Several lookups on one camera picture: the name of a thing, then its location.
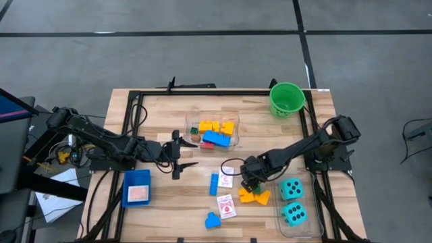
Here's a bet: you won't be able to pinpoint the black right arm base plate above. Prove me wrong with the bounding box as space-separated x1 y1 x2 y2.
302 144 352 173

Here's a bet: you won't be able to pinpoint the slim blue toy brick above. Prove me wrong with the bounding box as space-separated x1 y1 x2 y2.
209 173 219 196

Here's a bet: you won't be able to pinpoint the large yellow notched brick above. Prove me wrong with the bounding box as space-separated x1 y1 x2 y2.
238 187 257 204

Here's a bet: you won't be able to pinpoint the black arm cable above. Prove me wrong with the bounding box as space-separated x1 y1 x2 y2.
130 103 173 176
220 157 249 177

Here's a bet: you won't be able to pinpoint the yellow stepped toy brick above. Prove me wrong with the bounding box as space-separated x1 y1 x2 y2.
220 121 236 137

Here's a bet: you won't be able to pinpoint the black side cart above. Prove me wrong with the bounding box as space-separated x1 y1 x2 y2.
0 96 89 243

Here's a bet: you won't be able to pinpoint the card deck white face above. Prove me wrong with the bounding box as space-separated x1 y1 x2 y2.
217 165 235 189

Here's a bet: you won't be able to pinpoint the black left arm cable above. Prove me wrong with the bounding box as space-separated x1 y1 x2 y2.
130 103 173 176

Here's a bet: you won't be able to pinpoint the blue arched toy brick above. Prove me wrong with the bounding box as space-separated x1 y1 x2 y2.
205 211 222 230

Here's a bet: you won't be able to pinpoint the blue plastic tray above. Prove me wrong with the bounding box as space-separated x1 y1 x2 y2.
121 169 152 208

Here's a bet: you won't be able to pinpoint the yellow wedge toy brick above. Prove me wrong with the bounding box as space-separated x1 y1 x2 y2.
254 190 272 207

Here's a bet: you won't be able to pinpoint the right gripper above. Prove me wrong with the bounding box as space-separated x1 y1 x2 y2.
240 155 271 194

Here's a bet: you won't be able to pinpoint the white paper sheets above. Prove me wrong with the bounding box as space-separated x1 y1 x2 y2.
34 167 84 224

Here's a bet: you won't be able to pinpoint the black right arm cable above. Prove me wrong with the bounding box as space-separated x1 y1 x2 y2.
220 157 249 177

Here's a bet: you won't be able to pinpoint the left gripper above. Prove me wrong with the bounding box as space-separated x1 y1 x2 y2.
145 130 199 180

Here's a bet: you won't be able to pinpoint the card deck red emblem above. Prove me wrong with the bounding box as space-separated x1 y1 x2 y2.
216 194 238 221

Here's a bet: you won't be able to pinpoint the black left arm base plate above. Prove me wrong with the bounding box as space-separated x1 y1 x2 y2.
89 144 139 171

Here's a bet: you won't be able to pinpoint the long black stand foot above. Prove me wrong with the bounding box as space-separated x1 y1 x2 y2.
156 76 217 90

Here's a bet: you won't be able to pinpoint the long blue toy brick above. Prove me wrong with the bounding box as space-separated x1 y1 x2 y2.
202 130 232 149

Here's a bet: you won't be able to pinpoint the clear plastic bin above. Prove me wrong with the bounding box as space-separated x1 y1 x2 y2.
273 169 324 240
184 110 240 152

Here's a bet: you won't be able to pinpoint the teal foam die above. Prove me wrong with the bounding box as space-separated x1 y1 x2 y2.
278 178 304 201
280 201 308 227

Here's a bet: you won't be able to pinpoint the green monster face bucket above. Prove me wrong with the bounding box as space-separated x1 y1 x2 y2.
269 82 306 119

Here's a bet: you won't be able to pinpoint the grey floor stand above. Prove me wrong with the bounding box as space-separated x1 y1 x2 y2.
400 117 432 165

